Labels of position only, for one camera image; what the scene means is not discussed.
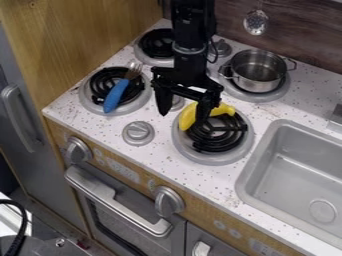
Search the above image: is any silver pot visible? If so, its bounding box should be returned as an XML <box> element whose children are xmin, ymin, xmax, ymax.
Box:
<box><xmin>216</xmin><ymin>49</ymin><xmax>298</xmax><ymax>94</ymax></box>

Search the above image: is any toy sink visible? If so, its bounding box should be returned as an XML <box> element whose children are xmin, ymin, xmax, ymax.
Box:
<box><xmin>233</xmin><ymin>118</ymin><xmax>342</xmax><ymax>250</ymax></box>

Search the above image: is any blue handled fork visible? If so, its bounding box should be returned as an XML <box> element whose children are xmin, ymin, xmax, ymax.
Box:
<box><xmin>101</xmin><ymin>61</ymin><xmax>145</xmax><ymax>115</ymax></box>

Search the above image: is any silver strainer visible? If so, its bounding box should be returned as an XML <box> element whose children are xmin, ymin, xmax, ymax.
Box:
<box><xmin>241</xmin><ymin>0</ymin><xmax>270</xmax><ymax>37</ymax></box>

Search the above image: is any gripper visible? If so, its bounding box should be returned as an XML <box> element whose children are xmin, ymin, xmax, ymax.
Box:
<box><xmin>149</xmin><ymin>45</ymin><xmax>226</xmax><ymax>129</ymax></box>

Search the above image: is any yellow toy banana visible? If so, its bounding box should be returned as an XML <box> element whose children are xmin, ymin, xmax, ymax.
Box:
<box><xmin>177</xmin><ymin>101</ymin><xmax>238</xmax><ymax>132</ymax></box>

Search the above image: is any grey toy fridge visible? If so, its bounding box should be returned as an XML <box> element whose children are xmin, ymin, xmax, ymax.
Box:
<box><xmin>0</xmin><ymin>19</ymin><xmax>91</xmax><ymax>234</ymax></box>

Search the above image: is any tap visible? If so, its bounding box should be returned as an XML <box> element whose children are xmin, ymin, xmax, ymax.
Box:
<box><xmin>324</xmin><ymin>103</ymin><xmax>342</xmax><ymax>135</ymax></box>

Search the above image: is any toy stove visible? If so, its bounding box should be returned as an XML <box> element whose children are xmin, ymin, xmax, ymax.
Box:
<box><xmin>77</xmin><ymin>27</ymin><xmax>293</xmax><ymax>167</ymax></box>

